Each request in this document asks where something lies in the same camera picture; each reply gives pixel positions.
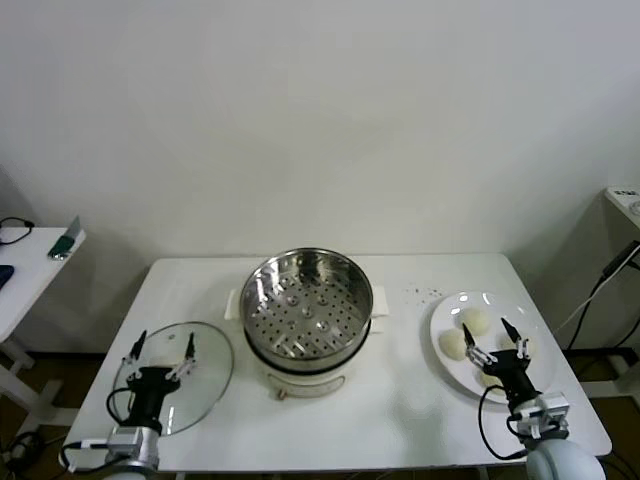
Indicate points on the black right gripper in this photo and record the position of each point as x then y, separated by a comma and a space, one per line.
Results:
515, 375

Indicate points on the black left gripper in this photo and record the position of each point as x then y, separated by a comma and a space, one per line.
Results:
150, 395

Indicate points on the white steamed baozi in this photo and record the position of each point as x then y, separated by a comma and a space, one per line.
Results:
487, 381
451, 345
507, 342
477, 320

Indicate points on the round glass pot lid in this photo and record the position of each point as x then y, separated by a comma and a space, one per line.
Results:
212, 360

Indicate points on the perforated steel steamer basket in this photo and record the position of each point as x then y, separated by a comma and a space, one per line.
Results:
310, 310

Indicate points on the white round plate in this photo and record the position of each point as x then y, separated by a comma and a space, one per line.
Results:
450, 315

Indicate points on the white side table with laptop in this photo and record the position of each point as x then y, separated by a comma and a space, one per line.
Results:
30, 270

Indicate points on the dark blue pouch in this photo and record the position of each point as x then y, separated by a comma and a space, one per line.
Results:
5, 276

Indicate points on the white side table with label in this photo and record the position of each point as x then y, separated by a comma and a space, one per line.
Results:
620, 205

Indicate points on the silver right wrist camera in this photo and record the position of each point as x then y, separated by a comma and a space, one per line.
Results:
547, 410

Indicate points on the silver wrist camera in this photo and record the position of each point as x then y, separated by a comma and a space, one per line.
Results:
125, 440
547, 410

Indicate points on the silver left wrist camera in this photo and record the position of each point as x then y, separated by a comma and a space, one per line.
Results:
125, 440

